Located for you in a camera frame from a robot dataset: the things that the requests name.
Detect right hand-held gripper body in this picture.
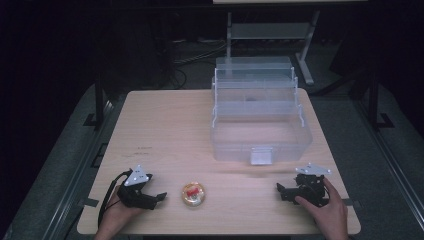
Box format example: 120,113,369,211
287,162,332,208

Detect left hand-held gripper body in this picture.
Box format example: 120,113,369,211
116,163,158,211

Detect person's left hand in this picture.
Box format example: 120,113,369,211
99,185,146,234

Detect person's right hand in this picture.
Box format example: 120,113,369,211
294,177,350,234

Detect round clear case, red inside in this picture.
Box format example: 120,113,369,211
181,181,206,207

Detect clear plastic tiered storage box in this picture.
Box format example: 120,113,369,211
209,55,314,166

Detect grey metal stand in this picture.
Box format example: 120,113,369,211
225,9,322,86

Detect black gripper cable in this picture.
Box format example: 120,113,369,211
97,168,134,228

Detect aluminium frame rail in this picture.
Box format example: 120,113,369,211
354,99,424,231
41,99,116,240

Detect black upright post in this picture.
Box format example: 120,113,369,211
82,71,108,129
366,71,396,130

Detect cables on floor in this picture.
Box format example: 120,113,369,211
166,36,229,89

